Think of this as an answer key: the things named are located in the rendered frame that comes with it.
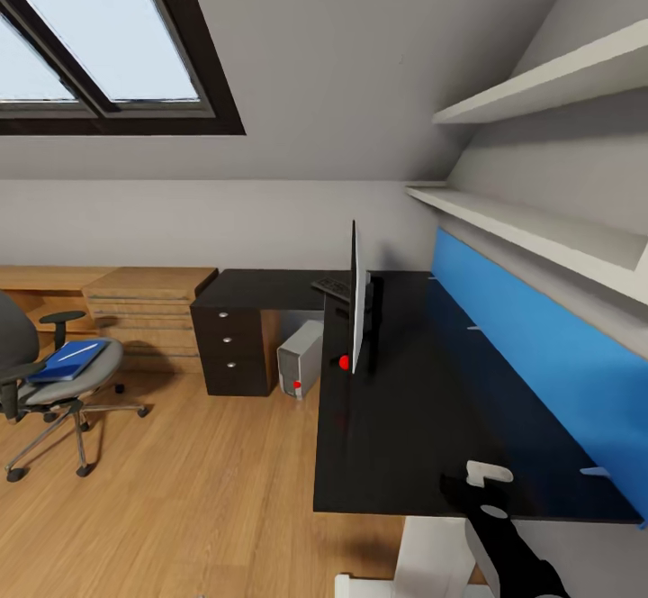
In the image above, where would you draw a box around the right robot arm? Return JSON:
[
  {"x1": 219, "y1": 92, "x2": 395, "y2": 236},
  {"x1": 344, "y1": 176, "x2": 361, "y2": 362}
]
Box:
[{"x1": 439, "y1": 460, "x2": 570, "y2": 598}]

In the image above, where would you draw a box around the keyboard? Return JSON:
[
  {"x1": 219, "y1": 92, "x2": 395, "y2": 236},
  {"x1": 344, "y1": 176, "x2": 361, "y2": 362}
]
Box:
[{"x1": 312, "y1": 277, "x2": 374, "y2": 311}]

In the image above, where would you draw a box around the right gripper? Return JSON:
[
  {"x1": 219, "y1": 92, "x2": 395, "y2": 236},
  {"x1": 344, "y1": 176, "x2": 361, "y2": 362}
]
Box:
[{"x1": 439, "y1": 473, "x2": 505, "y2": 510}]

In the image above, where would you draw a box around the swivel chair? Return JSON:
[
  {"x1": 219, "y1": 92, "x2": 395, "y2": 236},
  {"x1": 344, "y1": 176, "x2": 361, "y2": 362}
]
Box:
[{"x1": 0, "y1": 289, "x2": 149, "y2": 482}]

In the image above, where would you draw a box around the monitor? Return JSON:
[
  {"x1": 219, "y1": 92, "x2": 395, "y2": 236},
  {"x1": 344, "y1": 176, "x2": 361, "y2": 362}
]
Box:
[{"x1": 336, "y1": 220, "x2": 384, "y2": 374}]

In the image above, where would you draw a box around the folder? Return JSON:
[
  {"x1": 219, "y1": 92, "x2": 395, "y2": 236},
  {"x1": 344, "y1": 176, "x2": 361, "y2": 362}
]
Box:
[{"x1": 25, "y1": 340, "x2": 107, "y2": 384}]

